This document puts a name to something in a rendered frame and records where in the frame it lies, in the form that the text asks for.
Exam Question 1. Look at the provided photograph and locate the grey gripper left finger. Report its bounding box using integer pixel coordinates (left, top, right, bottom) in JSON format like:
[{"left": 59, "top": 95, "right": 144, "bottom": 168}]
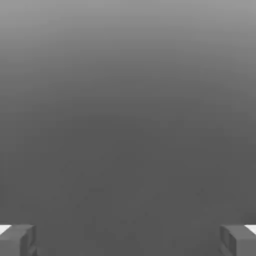
[{"left": 0, "top": 223, "right": 38, "bottom": 256}]

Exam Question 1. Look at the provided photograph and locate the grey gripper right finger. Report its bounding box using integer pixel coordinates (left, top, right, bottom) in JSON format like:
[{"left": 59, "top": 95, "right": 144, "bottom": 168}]
[{"left": 219, "top": 223, "right": 256, "bottom": 256}]

